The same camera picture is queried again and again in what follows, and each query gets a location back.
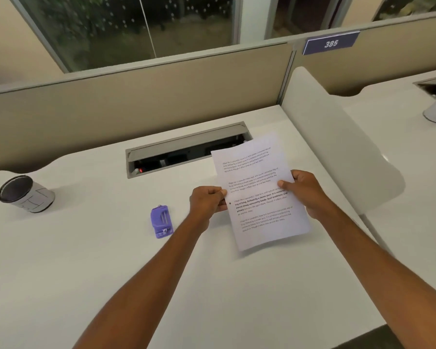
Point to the beige desk partition panel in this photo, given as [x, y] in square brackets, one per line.
[130, 105]

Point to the white printed paper sheet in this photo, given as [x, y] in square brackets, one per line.
[259, 192]

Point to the purple stapler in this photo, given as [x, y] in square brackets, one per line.
[161, 221]

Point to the person's left hand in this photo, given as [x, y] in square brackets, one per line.
[202, 205]

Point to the white side divider panel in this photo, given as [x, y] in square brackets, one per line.
[334, 141]

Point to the white neighbouring desk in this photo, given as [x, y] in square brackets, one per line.
[403, 170]

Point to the blue number sign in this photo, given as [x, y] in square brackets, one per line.
[330, 43]

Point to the person's right thumb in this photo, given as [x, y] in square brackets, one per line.
[287, 185]

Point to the person's left forearm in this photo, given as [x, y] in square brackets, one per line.
[145, 287]

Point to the person's right forearm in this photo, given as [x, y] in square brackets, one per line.
[381, 272]

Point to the glass window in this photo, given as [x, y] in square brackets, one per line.
[130, 25]

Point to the grey patterned paper cup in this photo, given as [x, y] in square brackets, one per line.
[23, 194]

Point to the person's right hand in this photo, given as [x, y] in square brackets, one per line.
[307, 194]

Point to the person's left thumb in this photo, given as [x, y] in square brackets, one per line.
[218, 191]

